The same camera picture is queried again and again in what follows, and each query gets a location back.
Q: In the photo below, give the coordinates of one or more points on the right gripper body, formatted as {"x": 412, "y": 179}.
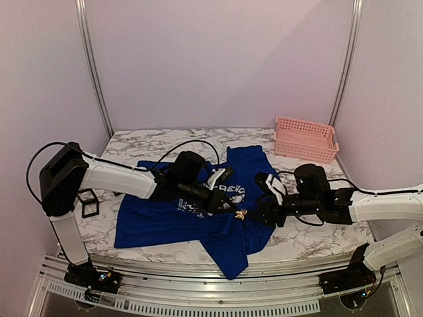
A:
{"x": 277, "y": 207}

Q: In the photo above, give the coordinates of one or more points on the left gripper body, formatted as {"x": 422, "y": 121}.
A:
{"x": 213, "y": 201}

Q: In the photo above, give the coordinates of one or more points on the silver brooch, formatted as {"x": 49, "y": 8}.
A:
{"x": 241, "y": 214}

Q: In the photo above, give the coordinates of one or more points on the blue printed t-shirt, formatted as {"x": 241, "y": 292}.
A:
{"x": 227, "y": 239}

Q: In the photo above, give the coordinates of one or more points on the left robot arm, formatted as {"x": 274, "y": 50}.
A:
{"x": 71, "y": 171}

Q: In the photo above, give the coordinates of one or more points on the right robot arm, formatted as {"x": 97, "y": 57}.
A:
{"x": 344, "y": 206}

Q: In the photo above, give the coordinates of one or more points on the pink plastic basket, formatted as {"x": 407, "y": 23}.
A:
{"x": 304, "y": 140}

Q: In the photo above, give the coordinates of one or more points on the near black display box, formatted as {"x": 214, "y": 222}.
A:
{"x": 87, "y": 197}

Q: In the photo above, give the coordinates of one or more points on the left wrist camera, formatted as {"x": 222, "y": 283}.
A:
{"x": 219, "y": 176}

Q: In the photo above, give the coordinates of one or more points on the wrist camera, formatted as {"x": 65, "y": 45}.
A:
{"x": 219, "y": 176}
{"x": 270, "y": 184}

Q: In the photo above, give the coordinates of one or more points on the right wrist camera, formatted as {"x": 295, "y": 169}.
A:
{"x": 270, "y": 184}

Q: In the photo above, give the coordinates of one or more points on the aluminium front rail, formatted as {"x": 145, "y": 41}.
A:
{"x": 177, "y": 289}

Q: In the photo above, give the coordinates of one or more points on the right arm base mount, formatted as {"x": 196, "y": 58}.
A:
{"x": 357, "y": 274}

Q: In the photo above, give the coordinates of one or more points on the right aluminium frame post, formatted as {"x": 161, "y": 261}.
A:
{"x": 357, "y": 9}

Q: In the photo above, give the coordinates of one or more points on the aluminium frame post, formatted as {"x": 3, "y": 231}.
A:
{"x": 83, "y": 21}
{"x": 357, "y": 9}

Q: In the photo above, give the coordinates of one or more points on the left aluminium frame post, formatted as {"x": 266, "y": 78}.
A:
{"x": 83, "y": 21}

